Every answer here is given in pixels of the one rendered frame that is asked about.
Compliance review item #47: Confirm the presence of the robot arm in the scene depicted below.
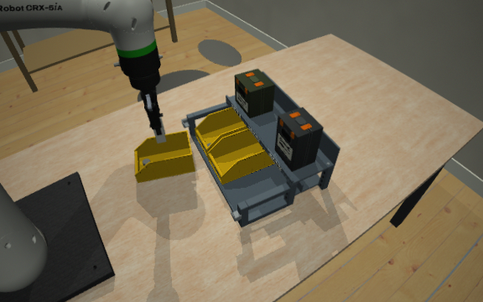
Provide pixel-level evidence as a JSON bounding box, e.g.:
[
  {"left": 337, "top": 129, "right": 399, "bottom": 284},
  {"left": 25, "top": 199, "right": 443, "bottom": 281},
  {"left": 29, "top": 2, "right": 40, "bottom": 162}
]
[{"left": 0, "top": 0, "right": 163, "bottom": 292}]

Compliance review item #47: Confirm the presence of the dark grey case with orange patches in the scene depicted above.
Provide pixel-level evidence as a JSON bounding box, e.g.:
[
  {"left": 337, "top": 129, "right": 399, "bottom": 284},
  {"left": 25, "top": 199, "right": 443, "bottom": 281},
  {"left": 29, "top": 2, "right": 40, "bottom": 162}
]
[{"left": 275, "top": 107, "right": 324, "bottom": 172}]

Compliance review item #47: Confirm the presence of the dark green case with orange latches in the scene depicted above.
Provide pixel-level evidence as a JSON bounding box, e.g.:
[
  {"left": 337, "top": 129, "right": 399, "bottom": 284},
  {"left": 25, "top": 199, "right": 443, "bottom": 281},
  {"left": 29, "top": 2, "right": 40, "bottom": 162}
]
[{"left": 235, "top": 69, "right": 275, "bottom": 118}]

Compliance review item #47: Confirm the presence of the yellow open-front bin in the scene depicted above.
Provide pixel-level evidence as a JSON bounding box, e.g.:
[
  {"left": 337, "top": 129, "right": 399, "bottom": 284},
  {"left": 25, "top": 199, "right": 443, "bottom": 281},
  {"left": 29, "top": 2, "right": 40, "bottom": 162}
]
[
  {"left": 207, "top": 129, "right": 274, "bottom": 185},
  {"left": 134, "top": 130, "right": 195, "bottom": 183},
  {"left": 195, "top": 107, "right": 248, "bottom": 158}
]

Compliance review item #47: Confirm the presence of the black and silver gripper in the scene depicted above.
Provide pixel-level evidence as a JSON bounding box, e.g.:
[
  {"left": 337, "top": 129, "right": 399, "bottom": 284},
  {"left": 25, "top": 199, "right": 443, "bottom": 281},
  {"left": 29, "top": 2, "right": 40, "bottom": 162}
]
[{"left": 129, "top": 70, "right": 166, "bottom": 143}]

